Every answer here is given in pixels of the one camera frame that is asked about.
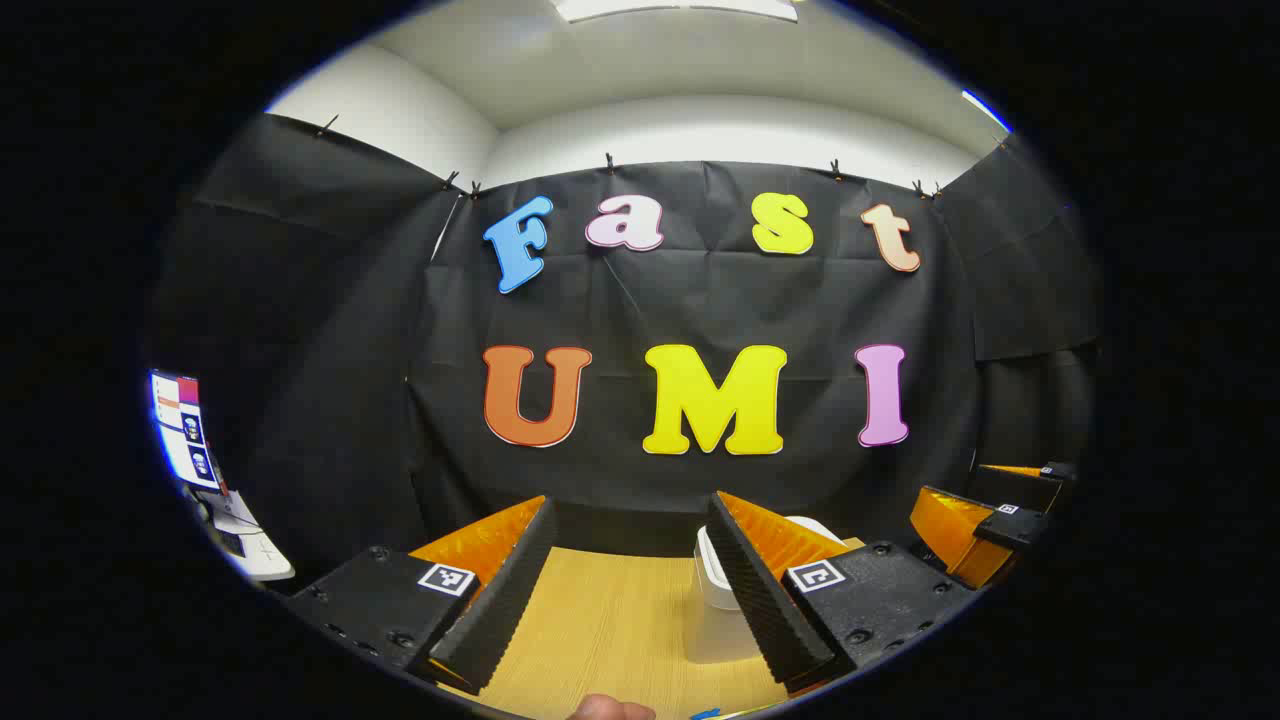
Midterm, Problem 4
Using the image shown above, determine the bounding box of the ceiling light panel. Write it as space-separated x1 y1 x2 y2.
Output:
553 0 801 24

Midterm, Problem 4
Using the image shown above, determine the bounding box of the wooden desktop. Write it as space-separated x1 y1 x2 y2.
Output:
438 537 869 720

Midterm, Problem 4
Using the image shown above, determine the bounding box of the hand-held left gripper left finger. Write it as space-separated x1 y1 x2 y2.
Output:
286 494 559 697

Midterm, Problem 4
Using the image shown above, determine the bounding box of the white side table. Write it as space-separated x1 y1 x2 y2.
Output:
190 488 297 584

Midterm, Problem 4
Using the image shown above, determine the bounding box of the black backdrop cloth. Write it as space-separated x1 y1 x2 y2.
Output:
150 112 1101 591

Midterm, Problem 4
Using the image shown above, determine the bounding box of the white desktop garbage bin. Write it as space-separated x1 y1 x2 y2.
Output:
694 515 851 667

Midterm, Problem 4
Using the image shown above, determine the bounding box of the computer monitor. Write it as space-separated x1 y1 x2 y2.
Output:
149 369 227 495

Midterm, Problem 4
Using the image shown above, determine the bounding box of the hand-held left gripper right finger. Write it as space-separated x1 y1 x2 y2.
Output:
706 489 978 698

